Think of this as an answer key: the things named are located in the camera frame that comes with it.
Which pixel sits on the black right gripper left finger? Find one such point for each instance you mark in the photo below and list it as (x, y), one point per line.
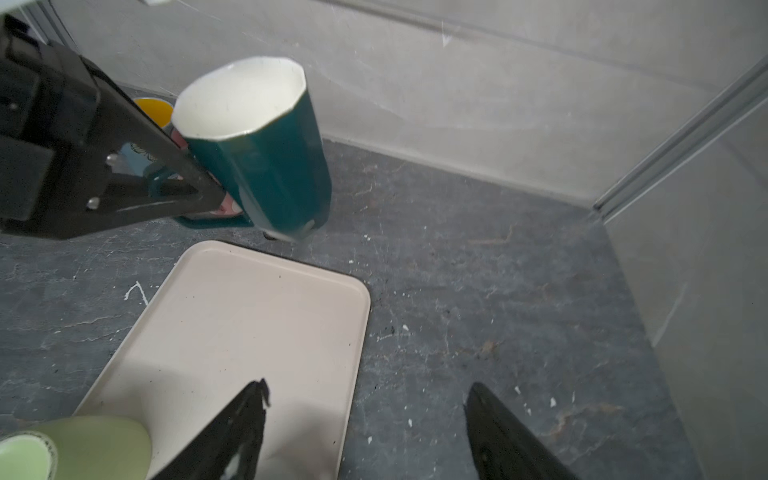
(229, 446)

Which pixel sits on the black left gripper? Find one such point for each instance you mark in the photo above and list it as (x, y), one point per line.
(57, 124)

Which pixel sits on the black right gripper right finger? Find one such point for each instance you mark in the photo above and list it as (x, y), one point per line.
(502, 447)

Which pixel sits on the blue mug yellow inside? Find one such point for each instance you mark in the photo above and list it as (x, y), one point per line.
(141, 130)

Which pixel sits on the light green mug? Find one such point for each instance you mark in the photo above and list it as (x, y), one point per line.
(82, 447)

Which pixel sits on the dark green mug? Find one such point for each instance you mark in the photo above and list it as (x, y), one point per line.
(252, 126)

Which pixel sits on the pink patterned mug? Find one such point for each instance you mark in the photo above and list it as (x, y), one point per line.
(227, 209)

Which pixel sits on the beige tray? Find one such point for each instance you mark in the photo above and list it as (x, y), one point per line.
(226, 316)

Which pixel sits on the aluminium frame rail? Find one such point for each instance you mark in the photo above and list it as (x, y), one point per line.
(724, 112)

